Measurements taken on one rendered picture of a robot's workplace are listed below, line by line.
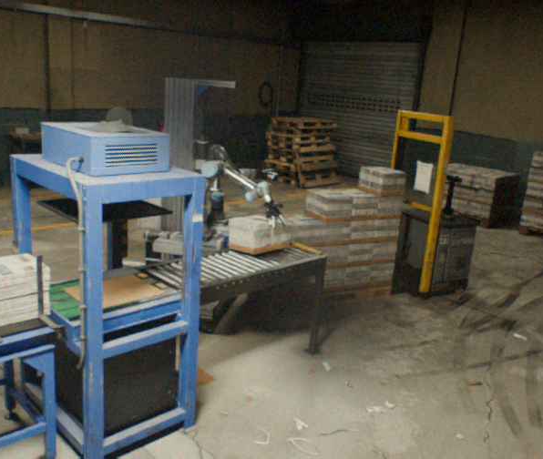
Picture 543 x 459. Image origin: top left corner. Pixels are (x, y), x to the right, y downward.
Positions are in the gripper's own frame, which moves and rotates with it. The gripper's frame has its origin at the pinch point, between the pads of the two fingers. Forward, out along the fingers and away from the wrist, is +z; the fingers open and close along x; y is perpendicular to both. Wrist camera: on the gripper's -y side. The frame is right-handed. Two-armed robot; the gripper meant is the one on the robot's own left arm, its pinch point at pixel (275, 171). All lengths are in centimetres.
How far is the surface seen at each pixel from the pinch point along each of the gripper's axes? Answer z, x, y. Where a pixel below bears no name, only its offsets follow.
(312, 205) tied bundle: 35.7, 12.5, 28.3
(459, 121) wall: 499, -479, 35
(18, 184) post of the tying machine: -197, 157, -37
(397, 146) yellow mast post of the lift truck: 142, -42, -19
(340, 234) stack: 59, 37, 48
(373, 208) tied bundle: 93, 26, 25
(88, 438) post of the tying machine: -156, 247, 71
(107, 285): -148, 175, 20
